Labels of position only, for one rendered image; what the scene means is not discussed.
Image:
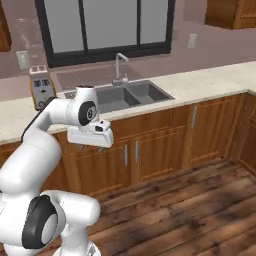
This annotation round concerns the wooden wall cupboard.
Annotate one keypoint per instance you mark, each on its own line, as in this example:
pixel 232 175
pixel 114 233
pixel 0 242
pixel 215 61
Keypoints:
pixel 4 30
pixel 231 13

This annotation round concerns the wooden corner cupboard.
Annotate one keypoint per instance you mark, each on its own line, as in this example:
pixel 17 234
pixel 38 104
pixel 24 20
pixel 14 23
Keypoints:
pixel 248 133

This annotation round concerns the wooden cupboard door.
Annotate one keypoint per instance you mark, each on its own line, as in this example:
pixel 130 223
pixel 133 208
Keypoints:
pixel 68 166
pixel 215 130
pixel 160 155
pixel 103 166

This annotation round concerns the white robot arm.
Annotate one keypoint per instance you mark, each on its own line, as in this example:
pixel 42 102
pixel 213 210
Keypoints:
pixel 31 160

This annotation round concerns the silver toaster with yellow sides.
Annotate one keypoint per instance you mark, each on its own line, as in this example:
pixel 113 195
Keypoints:
pixel 41 88

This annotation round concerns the white wall outlet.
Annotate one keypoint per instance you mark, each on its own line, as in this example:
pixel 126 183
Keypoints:
pixel 192 40
pixel 22 59

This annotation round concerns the wooden panel under sink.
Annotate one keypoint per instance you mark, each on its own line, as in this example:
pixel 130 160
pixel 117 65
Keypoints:
pixel 143 123

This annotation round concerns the grey double sink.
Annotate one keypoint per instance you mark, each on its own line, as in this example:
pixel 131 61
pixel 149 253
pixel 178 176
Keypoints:
pixel 133 95

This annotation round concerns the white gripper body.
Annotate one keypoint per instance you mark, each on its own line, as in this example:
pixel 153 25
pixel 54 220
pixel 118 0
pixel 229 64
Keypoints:
pixel 88 136

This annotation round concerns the silver tap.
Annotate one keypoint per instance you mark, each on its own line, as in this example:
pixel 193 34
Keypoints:
pixel 119 71

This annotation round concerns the black framed window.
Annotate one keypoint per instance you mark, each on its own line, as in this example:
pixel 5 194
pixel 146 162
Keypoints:
pixel 106 25

